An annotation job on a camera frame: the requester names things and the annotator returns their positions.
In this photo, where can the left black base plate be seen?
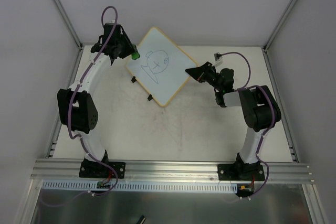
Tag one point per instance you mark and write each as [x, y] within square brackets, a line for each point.
[90, 169]

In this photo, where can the green whiteboard eraser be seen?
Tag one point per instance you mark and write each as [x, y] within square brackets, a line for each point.
[135, 55]

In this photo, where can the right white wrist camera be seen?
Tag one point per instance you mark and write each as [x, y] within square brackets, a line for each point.
[218, 59]

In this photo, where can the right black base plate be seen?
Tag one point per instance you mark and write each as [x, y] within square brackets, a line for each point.
[241, 172]

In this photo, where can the white whiteboard with yellow frame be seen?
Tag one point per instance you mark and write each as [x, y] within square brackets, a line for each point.
[160, 70]

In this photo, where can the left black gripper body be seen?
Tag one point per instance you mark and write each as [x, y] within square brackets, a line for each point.
[125, 49]

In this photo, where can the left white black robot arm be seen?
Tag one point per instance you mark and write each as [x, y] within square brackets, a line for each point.
[77, 109]

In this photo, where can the white slotted cable duct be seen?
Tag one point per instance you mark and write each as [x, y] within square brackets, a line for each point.
[165, 187]

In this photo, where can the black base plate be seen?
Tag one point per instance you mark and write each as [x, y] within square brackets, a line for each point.
[90, 169]
[241, 172]

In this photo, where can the aluminium frame post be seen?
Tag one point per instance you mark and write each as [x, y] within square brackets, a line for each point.
[284, 16]
[65, 18]

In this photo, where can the left aluminium frame post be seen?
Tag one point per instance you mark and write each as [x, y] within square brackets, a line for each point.
[65, 18]

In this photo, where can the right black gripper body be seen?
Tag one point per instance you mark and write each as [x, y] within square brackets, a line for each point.
[207, 72]

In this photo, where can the aluminium mounting rail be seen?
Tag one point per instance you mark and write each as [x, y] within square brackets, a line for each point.
[171, 171]

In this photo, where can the right aluminium frame post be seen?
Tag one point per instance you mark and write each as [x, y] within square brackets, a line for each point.
[284, 16]

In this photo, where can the small black object at bottom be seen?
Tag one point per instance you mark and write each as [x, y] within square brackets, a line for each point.
[141, 220]

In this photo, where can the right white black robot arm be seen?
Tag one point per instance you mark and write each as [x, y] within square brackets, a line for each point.
[260, 111]

